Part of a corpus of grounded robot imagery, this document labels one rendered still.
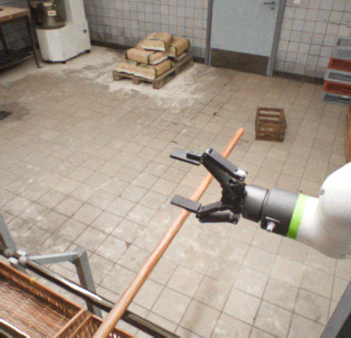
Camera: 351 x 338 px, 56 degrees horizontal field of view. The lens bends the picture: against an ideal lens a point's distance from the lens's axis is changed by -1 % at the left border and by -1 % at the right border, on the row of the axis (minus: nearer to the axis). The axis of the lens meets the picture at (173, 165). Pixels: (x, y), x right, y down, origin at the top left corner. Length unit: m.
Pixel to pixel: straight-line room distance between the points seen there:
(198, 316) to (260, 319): 0.38
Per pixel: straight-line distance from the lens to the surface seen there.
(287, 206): 0.67
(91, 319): 1.47
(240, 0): 5.47
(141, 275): 0.94
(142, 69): 4.95
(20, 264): 1.10
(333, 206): 0.56
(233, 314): 2.29
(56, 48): 6.11
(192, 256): 2.51
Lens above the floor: 1.97
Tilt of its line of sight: 36 degrees down
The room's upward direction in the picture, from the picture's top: straight up
